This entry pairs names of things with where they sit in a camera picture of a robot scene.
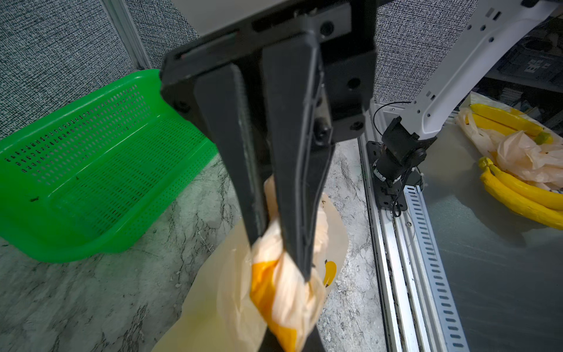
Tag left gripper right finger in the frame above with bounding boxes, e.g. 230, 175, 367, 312
303, 326, 325, 352

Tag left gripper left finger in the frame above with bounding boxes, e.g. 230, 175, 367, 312
258, 329, 282, 352

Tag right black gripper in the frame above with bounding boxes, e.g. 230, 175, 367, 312
160, 1, 378, 281

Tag banana print plastic bag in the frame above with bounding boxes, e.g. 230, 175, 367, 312
155, 179, 349, 351

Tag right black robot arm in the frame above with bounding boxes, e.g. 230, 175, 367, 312
160, 1, 558, 280

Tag crumpled spare plastic bag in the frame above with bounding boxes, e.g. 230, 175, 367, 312
456, 92, 562, 191

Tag green plastic basket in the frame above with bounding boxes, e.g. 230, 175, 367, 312
1, 70, 217, 263

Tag spare yellow bananas outside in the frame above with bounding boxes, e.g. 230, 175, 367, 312
478, 157, 562, 230

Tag aluminium front rail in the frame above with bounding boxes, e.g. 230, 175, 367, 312
358, 102, 469, 351

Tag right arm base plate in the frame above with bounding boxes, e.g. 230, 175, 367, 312
366, 141, 424, 217

